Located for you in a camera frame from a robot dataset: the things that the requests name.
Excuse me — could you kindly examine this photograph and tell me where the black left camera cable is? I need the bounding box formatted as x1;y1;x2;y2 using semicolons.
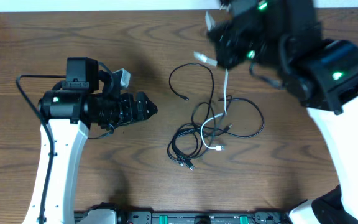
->
16;62;117;224

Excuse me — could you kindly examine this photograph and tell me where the black USB cable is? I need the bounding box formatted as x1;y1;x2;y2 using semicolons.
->
167;62;265;172

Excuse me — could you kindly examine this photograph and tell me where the white USB cable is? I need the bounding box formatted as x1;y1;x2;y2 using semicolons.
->
193;51;229;152

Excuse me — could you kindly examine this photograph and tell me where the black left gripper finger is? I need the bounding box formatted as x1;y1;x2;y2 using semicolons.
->
137;91;158;114
137;108;158;121

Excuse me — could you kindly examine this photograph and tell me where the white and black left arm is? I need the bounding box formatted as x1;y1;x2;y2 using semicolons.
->
24;90;158;223

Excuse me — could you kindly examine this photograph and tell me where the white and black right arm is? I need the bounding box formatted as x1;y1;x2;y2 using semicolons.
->
205;0;358;223

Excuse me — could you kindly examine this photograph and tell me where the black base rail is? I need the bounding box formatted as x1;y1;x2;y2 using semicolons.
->
74;203;291;224

